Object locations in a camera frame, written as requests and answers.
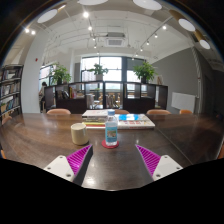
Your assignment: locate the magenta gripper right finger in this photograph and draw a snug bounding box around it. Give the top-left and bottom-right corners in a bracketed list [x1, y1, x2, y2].
[136, 145, 182, 181]

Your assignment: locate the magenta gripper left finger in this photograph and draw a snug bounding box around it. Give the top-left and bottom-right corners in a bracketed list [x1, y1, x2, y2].
[44, 145, 93, 186]

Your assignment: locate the clear plastic water bottle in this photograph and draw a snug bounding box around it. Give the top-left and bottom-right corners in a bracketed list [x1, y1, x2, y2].
[105, 109, 118, 146]

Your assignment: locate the cream ceramic cup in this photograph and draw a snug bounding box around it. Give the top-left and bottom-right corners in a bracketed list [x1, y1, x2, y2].
[71, 123, 88, 145]

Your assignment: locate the red round coaster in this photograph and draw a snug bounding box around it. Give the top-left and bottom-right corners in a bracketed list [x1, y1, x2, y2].
[101, 140, 119, 149]

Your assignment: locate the large white blue book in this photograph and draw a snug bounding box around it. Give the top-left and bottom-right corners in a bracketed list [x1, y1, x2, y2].
[116, 114, 155, 129]

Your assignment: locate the stack of books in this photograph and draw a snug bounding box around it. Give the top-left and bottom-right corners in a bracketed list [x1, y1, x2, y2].
[82, 110, 108, 129]

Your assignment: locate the orange chair back centre-right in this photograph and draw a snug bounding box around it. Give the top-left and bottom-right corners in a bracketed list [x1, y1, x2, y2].
[147, 109, 171, 115]

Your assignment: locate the orange chair back far-left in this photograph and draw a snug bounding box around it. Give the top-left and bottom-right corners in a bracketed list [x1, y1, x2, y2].
[47, 108, 71, 115]

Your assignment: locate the orange chair back far-right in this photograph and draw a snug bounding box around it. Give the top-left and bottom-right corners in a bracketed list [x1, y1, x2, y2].
[179, 109, 193, 114]

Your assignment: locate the orange chair right edge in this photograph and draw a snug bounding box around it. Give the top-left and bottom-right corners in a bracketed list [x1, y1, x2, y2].
[217, 143, 224, 159]

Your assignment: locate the orange chair back centre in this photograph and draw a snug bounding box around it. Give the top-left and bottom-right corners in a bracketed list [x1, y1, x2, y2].
[115, 109, 130, 114]

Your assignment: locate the dark wooden shelf divider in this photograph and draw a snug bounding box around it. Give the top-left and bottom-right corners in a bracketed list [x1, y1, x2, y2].
[45, 81, 168, 114]

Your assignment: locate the right potted green plant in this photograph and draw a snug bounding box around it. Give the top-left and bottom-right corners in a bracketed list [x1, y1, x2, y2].
[133, 61, 156, 84]

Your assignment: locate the potted green plant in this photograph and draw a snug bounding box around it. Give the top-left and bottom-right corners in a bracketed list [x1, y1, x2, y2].
[49, 63, 71, 85]
[133, 61, 156, 84]
[89, 64, 108, 81]

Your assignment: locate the left potted green plant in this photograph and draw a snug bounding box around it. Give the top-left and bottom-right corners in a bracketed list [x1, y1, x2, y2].
[49, 63, 71, 85]

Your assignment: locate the middle potted green plant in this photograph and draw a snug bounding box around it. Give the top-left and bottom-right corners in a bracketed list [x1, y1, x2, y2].
[89, 64, 108, 81]

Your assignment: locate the tall bookshelf at left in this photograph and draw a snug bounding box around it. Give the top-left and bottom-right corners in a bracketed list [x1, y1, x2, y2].
[0, 64, 23, 122]

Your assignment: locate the round pendant lamp far-right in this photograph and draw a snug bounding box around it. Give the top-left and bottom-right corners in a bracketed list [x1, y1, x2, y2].
[194, 29, 211, 50]

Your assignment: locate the ceiling air conditioner unit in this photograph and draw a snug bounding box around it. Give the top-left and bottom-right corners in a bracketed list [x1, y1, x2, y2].
[105, 32, 125, 47]

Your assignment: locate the round pendant lamp right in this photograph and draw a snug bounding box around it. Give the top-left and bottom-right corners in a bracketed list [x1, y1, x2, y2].
[170, 10, 196, 32]

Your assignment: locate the round pendant lamp far-left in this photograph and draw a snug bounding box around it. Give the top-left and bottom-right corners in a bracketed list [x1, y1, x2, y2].
[37, 4, 66, 24]

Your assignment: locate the round pendant lamp centre-right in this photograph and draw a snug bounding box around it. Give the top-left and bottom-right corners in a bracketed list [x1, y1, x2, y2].
[133, 0, 162, 11]

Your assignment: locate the round pendant lamp centre-left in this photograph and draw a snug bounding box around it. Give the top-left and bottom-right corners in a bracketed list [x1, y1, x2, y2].
[78, 0, 108, 6]

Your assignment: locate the white board on wall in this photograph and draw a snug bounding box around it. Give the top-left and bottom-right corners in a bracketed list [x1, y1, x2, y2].
[171, 92, 196, 112]

